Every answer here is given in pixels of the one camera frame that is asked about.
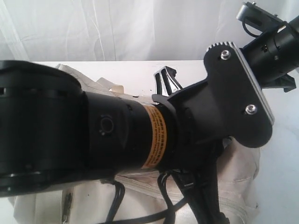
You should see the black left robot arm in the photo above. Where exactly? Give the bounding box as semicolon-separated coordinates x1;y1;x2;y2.
0;60;229;224

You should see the white backdrop curtain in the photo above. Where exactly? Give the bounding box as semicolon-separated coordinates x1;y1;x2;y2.
0;0;299;62

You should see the cream white duffel bag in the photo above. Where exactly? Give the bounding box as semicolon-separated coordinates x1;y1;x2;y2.
7;63;262;224

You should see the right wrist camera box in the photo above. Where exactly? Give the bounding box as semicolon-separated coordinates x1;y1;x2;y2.
236;2;284;38

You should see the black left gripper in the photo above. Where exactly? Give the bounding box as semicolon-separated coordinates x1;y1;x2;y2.
152;66;229;224

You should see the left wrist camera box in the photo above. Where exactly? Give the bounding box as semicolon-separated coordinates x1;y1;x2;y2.
204;42;275;148

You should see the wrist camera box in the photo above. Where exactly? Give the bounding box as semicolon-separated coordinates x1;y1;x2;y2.
204;42;275;148
236;2;284;38

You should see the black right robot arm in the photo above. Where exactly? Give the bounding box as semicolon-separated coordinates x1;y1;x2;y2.
242;17;299;92

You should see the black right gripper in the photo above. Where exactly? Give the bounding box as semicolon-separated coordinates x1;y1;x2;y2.
242;28;299;92

